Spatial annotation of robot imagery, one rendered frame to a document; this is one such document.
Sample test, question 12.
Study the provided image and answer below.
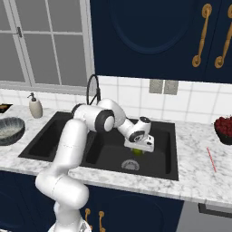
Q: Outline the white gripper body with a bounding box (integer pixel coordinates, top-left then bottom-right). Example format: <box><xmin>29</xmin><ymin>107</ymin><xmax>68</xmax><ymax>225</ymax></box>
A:
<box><xmin>123</xmin><ymin>135</ymin><xmax>155</xmax><ymax>153</ymax></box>

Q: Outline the green lime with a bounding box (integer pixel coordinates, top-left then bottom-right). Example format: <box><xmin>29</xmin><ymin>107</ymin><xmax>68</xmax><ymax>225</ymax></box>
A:
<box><xmin>131</xmin><ymin>148</ymin><xmax>145</xmax><ymax>157</ymax></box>

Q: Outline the black sink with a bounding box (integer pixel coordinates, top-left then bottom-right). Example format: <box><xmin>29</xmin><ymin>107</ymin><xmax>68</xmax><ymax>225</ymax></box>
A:
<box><xmin>17</xmin><ymin>111</ymin><xmax>179</xmax><ymax>182</ymax></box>

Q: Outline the navy base cupboard door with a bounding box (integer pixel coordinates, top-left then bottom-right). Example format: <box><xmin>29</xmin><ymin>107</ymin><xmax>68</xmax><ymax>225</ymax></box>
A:
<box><xmin>79</xmin><ymin>184</ymin><xmax>185</xmax><ymax>232</ymax></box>
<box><xmin>0</xmin><ymin>169</ymin><xmax>62</xmax><ymax>232</ymax></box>

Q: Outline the black bowl of red fruit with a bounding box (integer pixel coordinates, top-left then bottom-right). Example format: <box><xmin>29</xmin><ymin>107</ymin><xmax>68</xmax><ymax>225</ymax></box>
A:
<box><xmin>213</xmin><ymin>115</ymin><xmax>232</xmax><ymax>146</ymax></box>

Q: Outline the grey patterned bowl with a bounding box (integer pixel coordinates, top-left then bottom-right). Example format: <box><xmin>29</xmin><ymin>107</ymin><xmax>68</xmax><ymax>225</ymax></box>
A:
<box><xmin>0</xmin><ymin>116</ymin><xmax>26</xmax><ymax>147</ymax></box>

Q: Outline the thin red stick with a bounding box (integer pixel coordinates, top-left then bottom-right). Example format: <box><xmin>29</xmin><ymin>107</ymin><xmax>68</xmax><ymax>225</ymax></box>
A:
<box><xmin>206</xmin><ymin>146</ymin><xmax>218</xmax><ymax>173</ymax></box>

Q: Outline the black tap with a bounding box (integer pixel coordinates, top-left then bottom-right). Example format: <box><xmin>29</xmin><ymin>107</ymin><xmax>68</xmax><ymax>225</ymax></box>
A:
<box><xmin>86</xmin><ymin>73</ymin><xmax>102</xmax><ymax>106</ymax></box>

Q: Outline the grey dishwasher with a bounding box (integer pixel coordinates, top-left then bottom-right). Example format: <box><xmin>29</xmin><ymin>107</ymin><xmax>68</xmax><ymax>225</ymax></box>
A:
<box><xmin>176</xmin><ymin>200</ymin><xmax>232</xmax><ymax>232</ymax></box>

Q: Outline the beige soap dispenser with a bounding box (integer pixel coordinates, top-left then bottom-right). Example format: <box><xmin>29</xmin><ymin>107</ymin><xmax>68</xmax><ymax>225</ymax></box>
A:
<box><xmin>26</xmin><ymin>92</ymin><xmax>44</xmax><ymax>120</ymax></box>

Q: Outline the white-framed window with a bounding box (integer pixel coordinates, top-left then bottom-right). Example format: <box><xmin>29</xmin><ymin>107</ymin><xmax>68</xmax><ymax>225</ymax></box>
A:
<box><xmin>0</xmin><ymin>0</ymin><xmax>96</xmax><ymax>95</ymax></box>

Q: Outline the dark tray with food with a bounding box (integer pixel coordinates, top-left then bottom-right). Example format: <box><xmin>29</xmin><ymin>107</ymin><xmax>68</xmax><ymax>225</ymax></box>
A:
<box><xmin>0</xmin><ymin>102</ymin><xmax>14</xmax><ymax>114</ymax></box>

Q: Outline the grey wall socket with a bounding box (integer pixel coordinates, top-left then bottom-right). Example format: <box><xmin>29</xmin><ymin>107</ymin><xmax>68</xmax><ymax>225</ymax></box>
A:
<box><xmin>163</xmin><ymin>79</ymin><xmax>179</xmax><ymax>96</ymax></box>
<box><xmin>149</xmin><ymin>78</ymin><xmax>165</xmax><ymax>95</ymax></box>

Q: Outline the small gold cupboard handle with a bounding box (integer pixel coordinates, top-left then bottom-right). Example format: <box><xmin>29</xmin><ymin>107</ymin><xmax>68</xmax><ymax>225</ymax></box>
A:
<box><xmin>98</xmin><ymin>210</ymin><xmax>106</xmax><ymax>232</ymax></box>
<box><xmin>83</xmin><ymin>208</ymin><xmax>93</xmax><ymax>232</ymax></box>

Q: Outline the black dishwasher handle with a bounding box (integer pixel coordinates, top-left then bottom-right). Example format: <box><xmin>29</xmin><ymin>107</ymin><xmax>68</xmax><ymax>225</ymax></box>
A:
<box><xmin>198</xmin><ymin>202</ymin><xmax>232</xmax><ymax>219</ymax></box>

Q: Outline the navy wall cupboard door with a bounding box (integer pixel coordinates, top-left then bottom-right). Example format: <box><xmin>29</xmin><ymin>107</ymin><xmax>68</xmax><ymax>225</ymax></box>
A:
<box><xmin>89</xmin><ymin>0</ymin><xmax>219</xmax><ymax>82</ymax></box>
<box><xmin>205</xmin><ymin>0</ymin><xmax>232</xmax><ymax>85</ymax></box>

